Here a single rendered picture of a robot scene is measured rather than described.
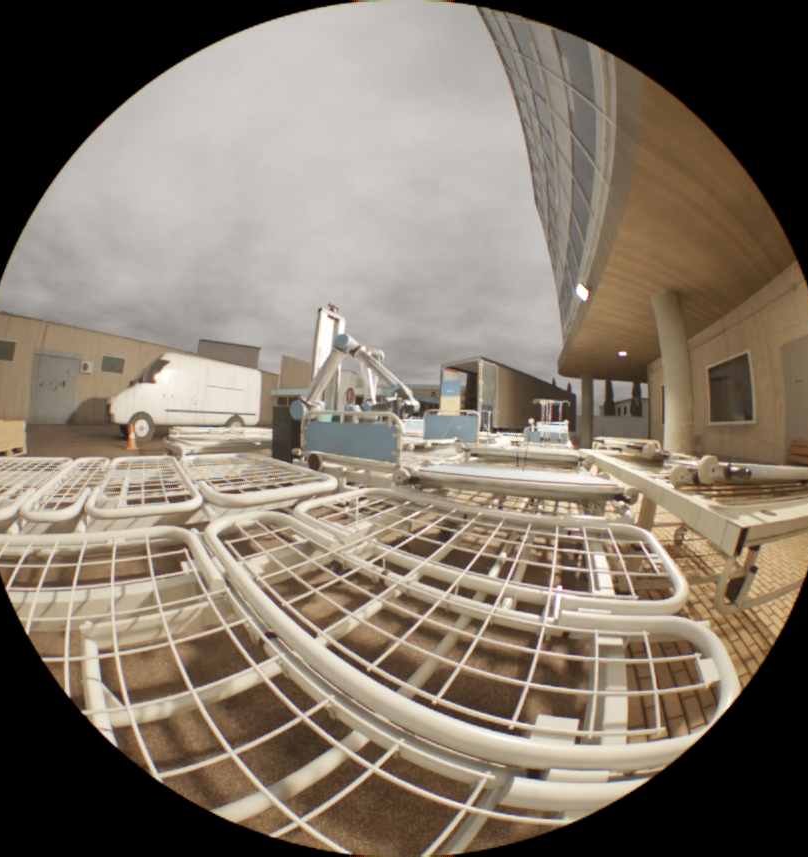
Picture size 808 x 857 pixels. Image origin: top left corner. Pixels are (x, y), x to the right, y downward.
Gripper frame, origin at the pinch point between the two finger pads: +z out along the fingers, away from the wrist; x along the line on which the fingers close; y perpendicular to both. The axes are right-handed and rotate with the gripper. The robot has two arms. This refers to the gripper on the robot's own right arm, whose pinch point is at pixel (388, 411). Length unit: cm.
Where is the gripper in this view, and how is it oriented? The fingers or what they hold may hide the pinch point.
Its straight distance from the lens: 144.0
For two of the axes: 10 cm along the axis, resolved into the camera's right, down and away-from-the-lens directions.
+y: -8.9, -0.5, 4.6
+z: -4.6, 1.7, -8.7
